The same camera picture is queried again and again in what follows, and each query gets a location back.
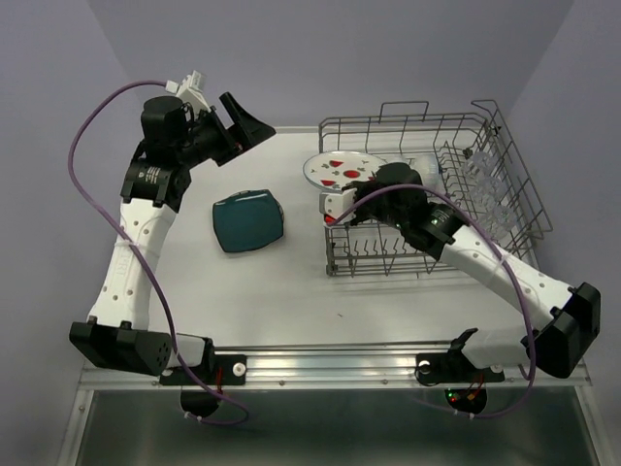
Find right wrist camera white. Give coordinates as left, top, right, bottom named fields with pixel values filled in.
left=319, top=189, right=356, bottom=227

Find clear textured glass rear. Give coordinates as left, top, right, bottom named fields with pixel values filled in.
left=460, top=151, right=496, bottom=183

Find grey wire dish rack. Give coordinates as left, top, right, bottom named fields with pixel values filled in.
left=319, top=100, right=552, bottom=277

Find white ribbed bowl right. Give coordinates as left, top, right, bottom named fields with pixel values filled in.
left=409, top=153, right=441, bottom=188

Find clear textured glass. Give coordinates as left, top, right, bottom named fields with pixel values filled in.
left=470, top=177, right=507, bottom=211
left=460, top=151, right=496, bottom=183
left=480, top=205, right=516, bottom=242

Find clear textured glass middle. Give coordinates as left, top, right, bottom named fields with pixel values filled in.
left=470, top=177, right=507, bottom=211

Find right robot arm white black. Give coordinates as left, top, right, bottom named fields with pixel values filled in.
left=322, top=163, right=601, bottom=379

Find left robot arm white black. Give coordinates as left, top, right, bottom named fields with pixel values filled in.
left=69, top=92, right=277, bottom=376

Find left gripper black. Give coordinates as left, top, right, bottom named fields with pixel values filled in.
left=178, top=92, right=277, bottom=168

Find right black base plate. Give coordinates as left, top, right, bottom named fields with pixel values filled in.
left=416, top=352, right=506, bottom=384

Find aluminium mounting rail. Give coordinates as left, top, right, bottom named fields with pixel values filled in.
left=79, top=342, right=592, bottom=392

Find dark teal square plate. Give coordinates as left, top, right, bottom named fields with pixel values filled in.
left=212, top=189, right=284, bottom=253

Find white plate blue stripes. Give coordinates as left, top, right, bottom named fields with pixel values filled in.
left=232, top=190, right=258, bottom=199

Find white plate red strawberries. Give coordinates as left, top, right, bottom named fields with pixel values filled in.
left=303, top=150, right=386, bottom=191

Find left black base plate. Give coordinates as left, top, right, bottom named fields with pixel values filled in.
left=159, top=353, right=247, bottom=387

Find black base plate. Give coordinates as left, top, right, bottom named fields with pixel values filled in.
left=416, top=352, right=506, bottom=384
left=159, top=353, right=247, bottom=387

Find clear textured glass front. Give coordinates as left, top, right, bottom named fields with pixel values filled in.
left=480, top=205, right=516, bottom=242

